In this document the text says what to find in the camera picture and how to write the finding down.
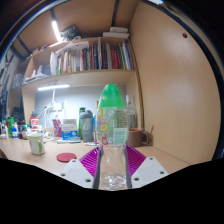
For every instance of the clear bottle with green top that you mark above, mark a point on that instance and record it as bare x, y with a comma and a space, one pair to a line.
111, 116

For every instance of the grey shaker bottle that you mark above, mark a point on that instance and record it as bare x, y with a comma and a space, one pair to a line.
86, 128

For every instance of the dark bottle with red label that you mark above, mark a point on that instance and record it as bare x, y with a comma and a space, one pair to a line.
24, 133

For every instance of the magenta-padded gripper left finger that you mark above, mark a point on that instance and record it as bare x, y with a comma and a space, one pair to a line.
75, 170

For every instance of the red and white canister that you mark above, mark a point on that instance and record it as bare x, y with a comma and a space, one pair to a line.
34, 122

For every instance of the tall clear glass bottle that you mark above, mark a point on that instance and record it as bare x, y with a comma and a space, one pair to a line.
132, 116

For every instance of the white power strip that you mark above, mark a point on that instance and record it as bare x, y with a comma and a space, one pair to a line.
57, 107

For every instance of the pink packet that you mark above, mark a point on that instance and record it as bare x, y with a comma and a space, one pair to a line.
56, 128

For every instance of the under-shelf light strip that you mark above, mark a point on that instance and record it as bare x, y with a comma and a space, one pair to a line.
53, 87

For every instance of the green container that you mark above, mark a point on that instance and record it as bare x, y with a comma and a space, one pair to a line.
10, 126

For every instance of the flat round red coaster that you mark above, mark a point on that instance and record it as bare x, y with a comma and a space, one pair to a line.
66, 157

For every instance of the brown mug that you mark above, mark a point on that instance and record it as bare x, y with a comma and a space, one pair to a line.
135, 138

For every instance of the ceiling tube light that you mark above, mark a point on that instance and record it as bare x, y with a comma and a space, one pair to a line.
56, 30

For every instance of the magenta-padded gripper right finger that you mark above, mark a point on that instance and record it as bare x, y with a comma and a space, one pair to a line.
150, 170

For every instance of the dark green bottle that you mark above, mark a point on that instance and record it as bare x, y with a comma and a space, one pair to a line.
81, 111

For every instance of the white bottle with blue label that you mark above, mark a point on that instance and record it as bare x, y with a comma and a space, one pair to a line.
15, 131

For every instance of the blue and white box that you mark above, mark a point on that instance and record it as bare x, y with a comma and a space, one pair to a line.
69, 129

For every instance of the wooden shelf unit with books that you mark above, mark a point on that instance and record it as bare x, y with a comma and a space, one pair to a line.
96, 60

